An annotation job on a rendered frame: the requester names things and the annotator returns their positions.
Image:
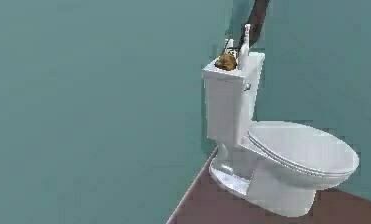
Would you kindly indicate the white toilet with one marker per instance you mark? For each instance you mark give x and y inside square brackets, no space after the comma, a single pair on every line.
[233,110]

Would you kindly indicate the white tall bottle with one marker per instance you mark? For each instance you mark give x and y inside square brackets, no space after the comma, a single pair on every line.
[244,46]

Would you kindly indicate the brown round lump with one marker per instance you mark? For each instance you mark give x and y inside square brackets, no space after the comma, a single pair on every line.
[225,62]

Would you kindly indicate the small white spray bottle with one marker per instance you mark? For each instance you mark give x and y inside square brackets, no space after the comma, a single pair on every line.
[228,45]

